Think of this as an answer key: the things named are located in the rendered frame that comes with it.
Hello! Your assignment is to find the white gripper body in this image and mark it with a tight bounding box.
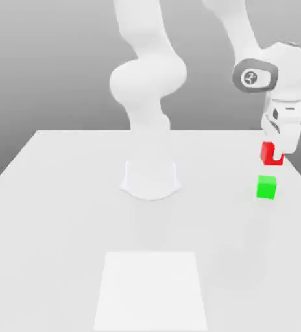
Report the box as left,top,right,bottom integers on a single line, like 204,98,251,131
261,98,301,137

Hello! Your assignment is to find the small red cube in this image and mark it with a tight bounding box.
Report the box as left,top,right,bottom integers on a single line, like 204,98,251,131
259,141,285,167

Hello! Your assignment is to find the small green cube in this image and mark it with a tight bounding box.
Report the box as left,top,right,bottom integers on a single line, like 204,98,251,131
256,174,278,201

